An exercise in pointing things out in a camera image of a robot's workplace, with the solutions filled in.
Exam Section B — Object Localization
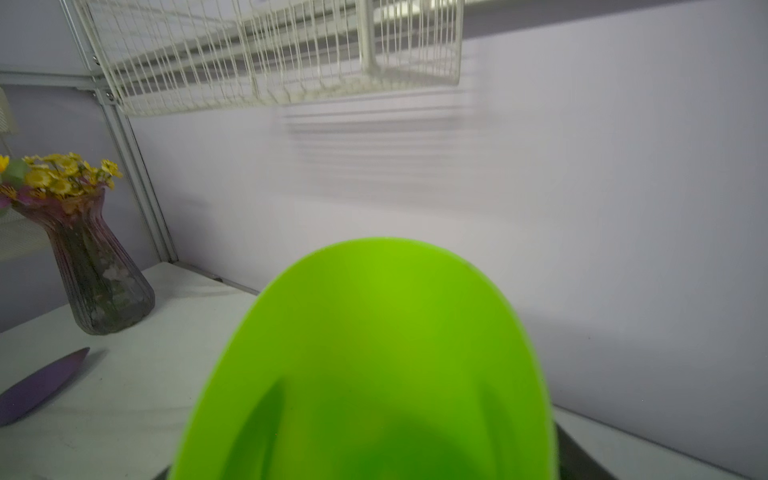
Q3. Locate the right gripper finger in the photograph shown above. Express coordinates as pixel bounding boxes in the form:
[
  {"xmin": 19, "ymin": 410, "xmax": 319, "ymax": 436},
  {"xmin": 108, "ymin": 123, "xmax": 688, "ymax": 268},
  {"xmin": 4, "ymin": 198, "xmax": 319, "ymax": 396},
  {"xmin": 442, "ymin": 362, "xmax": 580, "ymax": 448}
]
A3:
[{"xmin": 556, "ymin": 423, "xmax": 616, "ymax": 480}]

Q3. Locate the green plastic wine glass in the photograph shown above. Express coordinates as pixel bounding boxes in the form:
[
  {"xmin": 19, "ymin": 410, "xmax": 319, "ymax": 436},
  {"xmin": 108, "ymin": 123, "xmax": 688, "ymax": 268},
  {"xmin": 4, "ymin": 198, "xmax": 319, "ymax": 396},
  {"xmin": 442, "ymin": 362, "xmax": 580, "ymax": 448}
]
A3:
[{"xmin": 170, "ymin": 238, "xmax": 559, "ymax": 479}]

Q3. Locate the dark ribbed glass vase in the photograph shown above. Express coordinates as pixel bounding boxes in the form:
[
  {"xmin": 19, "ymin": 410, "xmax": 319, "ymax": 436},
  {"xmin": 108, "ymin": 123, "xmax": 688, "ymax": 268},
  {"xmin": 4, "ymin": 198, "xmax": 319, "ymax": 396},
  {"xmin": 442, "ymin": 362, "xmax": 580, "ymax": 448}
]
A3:
[{"xmin": 12, "ymin": 187, "xmax": 155, "ymax": 336}]

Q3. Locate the sunflower bouquet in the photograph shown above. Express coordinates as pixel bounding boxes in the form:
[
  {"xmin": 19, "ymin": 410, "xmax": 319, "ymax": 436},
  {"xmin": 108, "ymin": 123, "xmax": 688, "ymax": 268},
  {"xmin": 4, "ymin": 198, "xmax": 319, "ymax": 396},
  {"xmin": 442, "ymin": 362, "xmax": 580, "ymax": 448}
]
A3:
[{"xmin": 1, "ymin": 152, "xmax": 123, "ymax": 213}]

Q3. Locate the white wire wall basket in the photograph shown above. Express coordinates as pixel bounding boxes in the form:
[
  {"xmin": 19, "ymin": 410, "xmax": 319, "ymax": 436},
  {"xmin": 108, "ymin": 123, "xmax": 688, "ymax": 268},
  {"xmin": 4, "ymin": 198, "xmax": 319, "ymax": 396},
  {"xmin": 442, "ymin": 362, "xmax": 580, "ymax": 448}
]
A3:
[{"xmin": 76, "ymin": 1, "xmax": 464, "ymax": 117}]

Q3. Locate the aluminium cage frame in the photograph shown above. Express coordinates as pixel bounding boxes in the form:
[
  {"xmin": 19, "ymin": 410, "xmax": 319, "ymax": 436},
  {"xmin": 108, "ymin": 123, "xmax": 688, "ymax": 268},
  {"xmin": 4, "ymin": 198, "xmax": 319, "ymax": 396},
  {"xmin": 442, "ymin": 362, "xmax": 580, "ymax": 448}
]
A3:
[{"xmin": 1, "ymin": 1, "xmax": 179, "ymax": 263}]

